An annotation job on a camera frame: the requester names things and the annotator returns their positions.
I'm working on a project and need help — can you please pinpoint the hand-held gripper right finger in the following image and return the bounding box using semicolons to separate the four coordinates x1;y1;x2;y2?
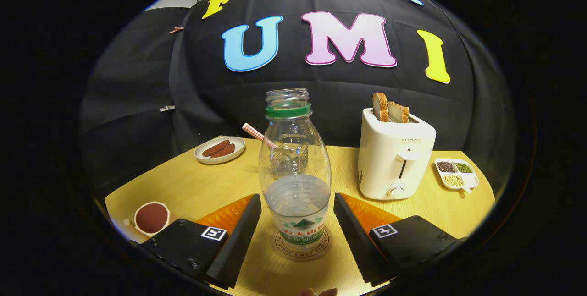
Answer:
333;192;466;288

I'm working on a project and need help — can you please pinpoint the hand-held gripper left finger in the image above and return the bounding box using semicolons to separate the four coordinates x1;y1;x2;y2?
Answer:
140;193;262;290

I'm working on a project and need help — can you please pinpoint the round cork coaster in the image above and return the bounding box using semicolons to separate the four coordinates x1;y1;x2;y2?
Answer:
271;227;334;261

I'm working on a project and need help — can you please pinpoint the clear plastic bottle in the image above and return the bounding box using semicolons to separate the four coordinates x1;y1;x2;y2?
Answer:
259;88;332;254

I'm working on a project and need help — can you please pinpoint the cream cup with wooden handle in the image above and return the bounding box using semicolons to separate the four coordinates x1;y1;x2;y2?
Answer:
123;201;171;238

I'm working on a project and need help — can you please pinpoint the wooden table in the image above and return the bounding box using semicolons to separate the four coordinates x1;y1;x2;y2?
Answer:
105;136;496;296

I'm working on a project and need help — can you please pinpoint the reddish brown sausage piece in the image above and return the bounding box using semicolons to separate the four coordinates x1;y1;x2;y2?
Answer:
211;144;236;159
202;139;231;158

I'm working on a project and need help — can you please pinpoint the white toaster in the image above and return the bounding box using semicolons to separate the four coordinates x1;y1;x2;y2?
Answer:
358;108;437;200

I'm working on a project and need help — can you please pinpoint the white oval plate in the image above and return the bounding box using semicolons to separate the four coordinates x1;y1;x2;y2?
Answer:
194;136;246;164

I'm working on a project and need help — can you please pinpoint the ribbed clear glass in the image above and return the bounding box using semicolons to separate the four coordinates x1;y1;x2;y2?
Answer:
270;133;309;175

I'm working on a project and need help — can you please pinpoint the red checked paper straw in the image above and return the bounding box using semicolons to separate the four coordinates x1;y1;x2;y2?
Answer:
242;123;278;149

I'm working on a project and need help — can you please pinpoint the white divided dish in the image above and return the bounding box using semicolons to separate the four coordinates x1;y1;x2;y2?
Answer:
434;157;479;194

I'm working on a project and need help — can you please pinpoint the toasted bread slice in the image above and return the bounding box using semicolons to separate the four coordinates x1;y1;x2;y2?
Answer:
388;101;410;124
372;93;389;122

